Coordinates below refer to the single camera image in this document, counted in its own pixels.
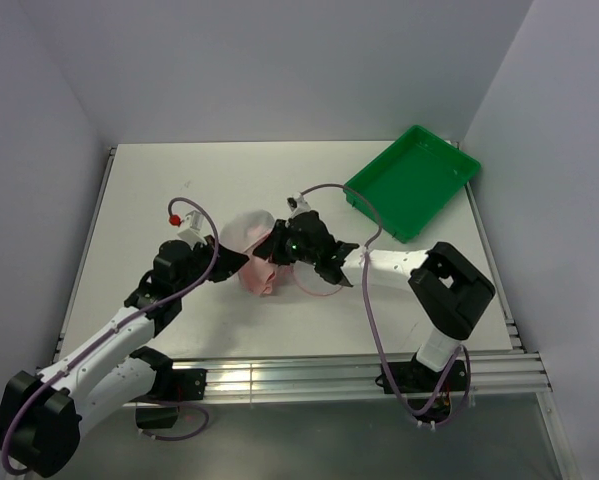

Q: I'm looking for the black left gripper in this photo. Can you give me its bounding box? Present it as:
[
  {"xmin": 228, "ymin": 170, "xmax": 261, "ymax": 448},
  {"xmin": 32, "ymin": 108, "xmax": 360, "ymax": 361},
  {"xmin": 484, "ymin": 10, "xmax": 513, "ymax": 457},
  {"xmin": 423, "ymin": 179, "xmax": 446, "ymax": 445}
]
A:
[{"xmin": 175, "ymin": 234, "xmax": 248, "ymax": 297}]

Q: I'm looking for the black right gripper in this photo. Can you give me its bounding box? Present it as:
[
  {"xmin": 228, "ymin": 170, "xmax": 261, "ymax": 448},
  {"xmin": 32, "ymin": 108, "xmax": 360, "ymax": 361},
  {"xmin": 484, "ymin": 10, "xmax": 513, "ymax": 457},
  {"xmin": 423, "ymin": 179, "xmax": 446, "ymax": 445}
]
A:
[{"xmin": 254, "ymin": 219, "xmax": 319, "ymax": 266}]

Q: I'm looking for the pink bra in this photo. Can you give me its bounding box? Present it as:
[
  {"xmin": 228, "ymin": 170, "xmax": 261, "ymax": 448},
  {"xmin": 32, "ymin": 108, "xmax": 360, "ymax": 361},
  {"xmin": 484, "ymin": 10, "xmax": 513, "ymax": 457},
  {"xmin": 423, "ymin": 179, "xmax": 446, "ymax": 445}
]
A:
[{"xmin": 238, "ymin": 226, "xmax": 283, "ymax": 296}]

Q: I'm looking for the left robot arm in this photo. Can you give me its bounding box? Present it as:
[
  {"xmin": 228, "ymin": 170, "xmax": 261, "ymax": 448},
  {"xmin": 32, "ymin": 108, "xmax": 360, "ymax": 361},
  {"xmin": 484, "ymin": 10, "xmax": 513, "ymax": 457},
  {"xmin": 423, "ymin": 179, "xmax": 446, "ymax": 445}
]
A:
[{"xmin": 0, "ymin": 236, "xmax": 248, "ymax": 478}]

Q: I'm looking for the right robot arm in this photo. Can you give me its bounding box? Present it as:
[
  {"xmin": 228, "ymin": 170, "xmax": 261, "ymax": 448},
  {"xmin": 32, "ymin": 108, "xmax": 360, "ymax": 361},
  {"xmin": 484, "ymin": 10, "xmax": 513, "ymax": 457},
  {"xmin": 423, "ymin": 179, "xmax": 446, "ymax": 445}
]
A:
[{"xmin": 254, "ymin": 211, "xmax": 495, "ymax": 392}]

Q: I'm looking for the green plastic tray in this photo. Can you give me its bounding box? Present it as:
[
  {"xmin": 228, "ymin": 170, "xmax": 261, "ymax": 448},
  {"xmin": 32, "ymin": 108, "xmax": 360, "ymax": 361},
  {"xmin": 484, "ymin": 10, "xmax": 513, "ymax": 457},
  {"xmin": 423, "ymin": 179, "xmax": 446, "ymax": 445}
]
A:
[{"xmin": 345, "ymin": 125, "xmax": 481, "ymax": 243}]

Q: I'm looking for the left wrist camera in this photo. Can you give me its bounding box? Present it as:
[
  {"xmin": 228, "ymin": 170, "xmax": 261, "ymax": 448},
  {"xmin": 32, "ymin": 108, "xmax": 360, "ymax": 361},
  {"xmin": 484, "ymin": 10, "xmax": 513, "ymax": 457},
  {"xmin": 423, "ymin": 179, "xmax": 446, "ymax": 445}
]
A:
[{"xmin": 169, "ymin": 211, "xmax": 205, "ymax": 247}]

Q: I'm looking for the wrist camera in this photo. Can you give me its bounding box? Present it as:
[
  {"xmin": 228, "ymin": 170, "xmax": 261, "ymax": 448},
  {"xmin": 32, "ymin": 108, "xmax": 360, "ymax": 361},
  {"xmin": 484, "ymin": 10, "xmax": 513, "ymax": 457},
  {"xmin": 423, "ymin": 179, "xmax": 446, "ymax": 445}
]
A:
[
  {"xmin": 169, "ymin": 211, "xmax": 205, "ymax": 247},
  {"xmin": 286, "ymin": 193, "xmax": 311, "ymax": 218}
]

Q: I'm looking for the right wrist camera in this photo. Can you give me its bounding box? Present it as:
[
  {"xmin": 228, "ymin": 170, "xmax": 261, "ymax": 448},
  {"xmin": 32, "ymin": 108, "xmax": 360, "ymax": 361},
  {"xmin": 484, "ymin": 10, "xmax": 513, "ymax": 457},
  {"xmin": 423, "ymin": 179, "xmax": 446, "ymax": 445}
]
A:
[{"xmin": 286, "ymin": 193, "xmax": 311, "ymax": 218}]

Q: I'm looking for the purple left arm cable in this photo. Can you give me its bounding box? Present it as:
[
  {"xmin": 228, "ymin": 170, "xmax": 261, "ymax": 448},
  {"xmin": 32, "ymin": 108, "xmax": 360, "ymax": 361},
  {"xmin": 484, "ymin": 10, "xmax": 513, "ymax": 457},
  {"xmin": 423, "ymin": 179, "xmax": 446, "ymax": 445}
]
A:
[{"xmin": 1, "ymin": 198, "xmax": 221, "ymax": 475}]

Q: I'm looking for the aluminium frame rail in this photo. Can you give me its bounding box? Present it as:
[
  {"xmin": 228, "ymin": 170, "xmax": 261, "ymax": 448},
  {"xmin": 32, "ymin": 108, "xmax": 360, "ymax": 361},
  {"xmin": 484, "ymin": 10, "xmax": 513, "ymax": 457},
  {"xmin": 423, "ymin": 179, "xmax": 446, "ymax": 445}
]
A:
[{"xmin": 26, "ymin": 349, "xmax": 553, "ymax": 406}]

